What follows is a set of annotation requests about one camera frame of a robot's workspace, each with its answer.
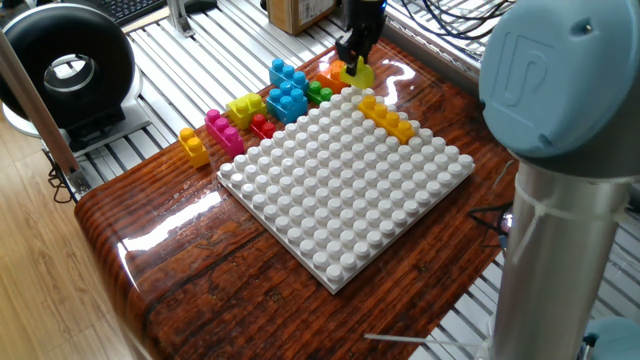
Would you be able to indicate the slanted aluminium profile post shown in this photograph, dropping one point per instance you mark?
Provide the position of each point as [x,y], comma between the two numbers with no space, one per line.
[45,125]

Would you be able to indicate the green two-stud block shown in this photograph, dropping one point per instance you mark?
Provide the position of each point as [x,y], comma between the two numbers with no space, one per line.
[320,95]

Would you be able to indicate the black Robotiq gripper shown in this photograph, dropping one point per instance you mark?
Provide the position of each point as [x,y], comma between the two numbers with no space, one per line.
[367,15]

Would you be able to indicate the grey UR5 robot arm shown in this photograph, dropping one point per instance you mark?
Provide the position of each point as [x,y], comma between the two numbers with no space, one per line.
[565,200]

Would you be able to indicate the lime single-stud small block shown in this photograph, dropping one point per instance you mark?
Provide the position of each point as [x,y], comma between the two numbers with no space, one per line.
[362,79]

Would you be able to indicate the pink three-stud block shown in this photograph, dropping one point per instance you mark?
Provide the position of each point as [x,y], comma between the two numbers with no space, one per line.
[225,135]

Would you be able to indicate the lime curved two-stud block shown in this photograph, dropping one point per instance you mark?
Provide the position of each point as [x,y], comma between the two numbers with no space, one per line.
[245,112]

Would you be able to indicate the black keyboard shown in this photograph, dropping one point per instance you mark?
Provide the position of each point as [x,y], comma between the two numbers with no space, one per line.
[130,9]

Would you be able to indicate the upright aluminium bracket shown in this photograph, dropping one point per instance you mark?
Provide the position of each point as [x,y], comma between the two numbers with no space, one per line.
[177,20]

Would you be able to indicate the yellow four-stud long block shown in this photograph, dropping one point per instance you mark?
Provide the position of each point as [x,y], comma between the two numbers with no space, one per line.
[387,120]

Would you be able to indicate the labelled cardboard box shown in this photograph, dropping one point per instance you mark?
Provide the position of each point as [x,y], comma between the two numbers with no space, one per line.
[300,15]

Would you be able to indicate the red two-stud block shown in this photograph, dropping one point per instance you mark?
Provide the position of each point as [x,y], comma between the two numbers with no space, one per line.
[262,127]

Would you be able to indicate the blue four-stud square block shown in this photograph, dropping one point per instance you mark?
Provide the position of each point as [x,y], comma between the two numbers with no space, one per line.
[286,107]

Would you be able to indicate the white studded baseplate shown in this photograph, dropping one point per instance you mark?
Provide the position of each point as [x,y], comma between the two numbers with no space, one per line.
[345,197]

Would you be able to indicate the blue three-stud long block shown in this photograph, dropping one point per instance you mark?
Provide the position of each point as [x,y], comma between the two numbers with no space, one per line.
[286,74]

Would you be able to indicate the yellow two-stud block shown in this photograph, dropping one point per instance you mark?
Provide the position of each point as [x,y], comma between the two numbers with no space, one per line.
[195,150]

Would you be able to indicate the white zip tie on tube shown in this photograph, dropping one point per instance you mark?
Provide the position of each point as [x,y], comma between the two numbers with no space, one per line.
[540,210]

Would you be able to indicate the orange four-stud block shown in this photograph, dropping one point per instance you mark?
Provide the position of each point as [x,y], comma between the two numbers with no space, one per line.
[327,80]

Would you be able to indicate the glossy wood-grain board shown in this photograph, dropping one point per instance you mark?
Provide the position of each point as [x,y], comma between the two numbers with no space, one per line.
[225,300]

